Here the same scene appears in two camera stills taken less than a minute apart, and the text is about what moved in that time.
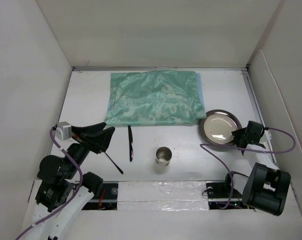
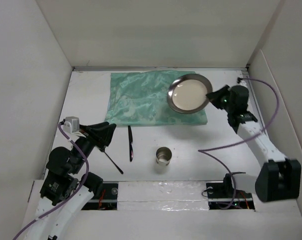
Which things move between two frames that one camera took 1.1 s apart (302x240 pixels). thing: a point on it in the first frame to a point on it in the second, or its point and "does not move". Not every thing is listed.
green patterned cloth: [154, 97] does not move
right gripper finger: [239, 135] to [220, 98]
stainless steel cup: [163, 156] does not move
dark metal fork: [115, 164] does not move
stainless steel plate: [216, 128] to [187, 93]
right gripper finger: [241, 147] to [223, 89]
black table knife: [131, 142] does not move
